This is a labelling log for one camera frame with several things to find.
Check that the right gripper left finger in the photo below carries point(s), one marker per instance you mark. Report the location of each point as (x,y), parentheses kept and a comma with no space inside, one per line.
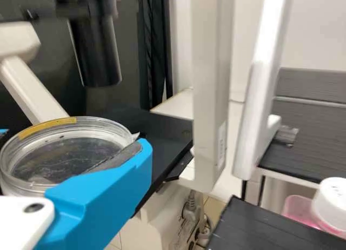
(2,132)

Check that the white-capped bottle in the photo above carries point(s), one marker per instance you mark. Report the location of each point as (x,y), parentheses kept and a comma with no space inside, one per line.
(332,204)

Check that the cream microscope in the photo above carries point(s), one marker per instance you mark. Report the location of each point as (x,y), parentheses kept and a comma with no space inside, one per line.
(211,98)

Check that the white pipette stand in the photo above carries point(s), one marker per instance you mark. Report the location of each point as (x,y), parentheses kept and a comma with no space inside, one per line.
(256,112)

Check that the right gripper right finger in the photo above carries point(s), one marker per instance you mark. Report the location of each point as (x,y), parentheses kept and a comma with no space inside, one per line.
(102,196)

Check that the petri dish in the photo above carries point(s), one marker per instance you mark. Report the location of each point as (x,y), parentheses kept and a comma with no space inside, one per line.
(67,152)

